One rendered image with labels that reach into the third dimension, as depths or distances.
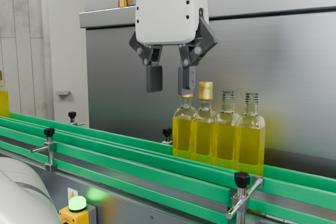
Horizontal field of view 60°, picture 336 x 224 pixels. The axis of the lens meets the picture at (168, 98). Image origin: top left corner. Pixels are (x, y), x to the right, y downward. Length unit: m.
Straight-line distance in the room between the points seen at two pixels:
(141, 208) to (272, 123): 0.40
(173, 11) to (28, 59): 2.88
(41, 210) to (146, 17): 0.27
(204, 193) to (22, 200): 0.41
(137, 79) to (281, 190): 0.62
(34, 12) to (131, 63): 2.24
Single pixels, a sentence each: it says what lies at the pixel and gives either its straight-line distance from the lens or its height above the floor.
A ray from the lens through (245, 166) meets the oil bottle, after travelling 0.70.
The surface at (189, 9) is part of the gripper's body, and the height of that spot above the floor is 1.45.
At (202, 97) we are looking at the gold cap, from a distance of 0.72.
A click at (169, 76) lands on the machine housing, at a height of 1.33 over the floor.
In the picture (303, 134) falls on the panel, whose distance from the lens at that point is 0.80.
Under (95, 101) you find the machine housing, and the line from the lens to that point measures 1.23.
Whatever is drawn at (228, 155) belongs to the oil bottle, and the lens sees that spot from 0.71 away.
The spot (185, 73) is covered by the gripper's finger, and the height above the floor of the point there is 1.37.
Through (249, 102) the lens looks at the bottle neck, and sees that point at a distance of 0.68.
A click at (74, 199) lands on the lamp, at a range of 0.84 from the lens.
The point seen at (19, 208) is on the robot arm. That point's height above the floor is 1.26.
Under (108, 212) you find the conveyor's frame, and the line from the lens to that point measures 0.83.
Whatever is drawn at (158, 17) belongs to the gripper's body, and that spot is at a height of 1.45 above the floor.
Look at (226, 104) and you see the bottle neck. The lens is 0.70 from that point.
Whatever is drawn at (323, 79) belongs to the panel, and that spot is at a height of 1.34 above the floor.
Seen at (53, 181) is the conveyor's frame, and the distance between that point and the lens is 0.99.
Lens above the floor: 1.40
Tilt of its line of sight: 8 degrees down
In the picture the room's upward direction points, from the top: straight up
